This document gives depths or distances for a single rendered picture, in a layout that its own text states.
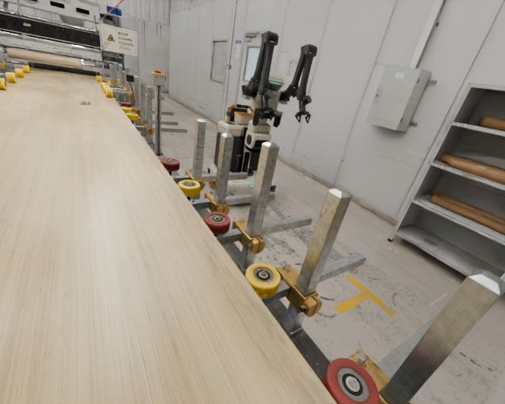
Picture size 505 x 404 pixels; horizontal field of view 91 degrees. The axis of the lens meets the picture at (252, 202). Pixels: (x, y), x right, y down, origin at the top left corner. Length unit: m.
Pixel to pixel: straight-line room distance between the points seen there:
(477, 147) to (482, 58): 0.78
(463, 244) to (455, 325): 2.81
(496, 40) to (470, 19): 0.32
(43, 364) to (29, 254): 0.26
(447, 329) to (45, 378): 0.55
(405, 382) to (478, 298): 0.20
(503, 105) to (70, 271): 3.15
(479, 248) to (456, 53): 1.88
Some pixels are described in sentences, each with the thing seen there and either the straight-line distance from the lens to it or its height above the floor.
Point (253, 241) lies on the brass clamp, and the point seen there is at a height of 0.85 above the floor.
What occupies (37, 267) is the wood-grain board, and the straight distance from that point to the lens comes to 0.65.
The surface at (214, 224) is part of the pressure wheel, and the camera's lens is 0.72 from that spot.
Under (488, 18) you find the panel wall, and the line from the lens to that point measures 3.38.
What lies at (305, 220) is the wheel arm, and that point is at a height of 0.84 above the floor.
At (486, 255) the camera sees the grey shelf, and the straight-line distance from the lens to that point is 3.24.
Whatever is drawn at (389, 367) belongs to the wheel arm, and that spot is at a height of 0.82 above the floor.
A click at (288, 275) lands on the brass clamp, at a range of 0.68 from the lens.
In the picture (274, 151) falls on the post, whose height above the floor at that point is 1.13.
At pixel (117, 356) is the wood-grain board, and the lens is 0.47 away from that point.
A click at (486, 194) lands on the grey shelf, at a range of 3.14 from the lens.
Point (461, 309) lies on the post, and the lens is 0.46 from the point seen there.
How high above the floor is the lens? 1.30
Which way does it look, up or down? 26 degrees down
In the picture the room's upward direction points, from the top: 11 degrees clockwise
